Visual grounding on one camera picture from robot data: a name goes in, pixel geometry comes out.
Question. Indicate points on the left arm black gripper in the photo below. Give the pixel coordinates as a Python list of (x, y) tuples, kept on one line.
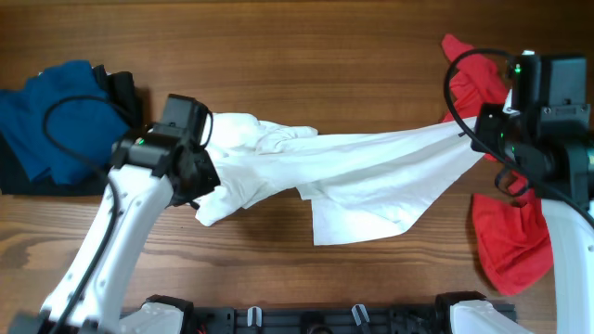
[(211, 179)]

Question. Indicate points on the red t-shirt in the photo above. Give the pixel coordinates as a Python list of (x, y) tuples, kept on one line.
[(513, 240)]

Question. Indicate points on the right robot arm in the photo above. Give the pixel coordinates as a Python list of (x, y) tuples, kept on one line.
[(546, 138)]

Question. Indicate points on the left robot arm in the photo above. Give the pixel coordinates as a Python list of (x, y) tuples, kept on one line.
[(164, 165)]

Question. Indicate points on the black folded garment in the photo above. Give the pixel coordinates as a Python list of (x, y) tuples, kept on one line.
[(19, 172)]

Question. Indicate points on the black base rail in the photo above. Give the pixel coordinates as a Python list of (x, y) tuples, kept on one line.
[(452, 312)]

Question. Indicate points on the white t-shirt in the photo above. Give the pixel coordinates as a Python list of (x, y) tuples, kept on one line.
[(361, 186)]

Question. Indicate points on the blue folded shirt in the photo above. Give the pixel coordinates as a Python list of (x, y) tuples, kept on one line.
[(64, 102)]

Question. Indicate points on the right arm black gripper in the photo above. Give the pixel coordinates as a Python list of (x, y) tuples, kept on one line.
[(486, 117)]

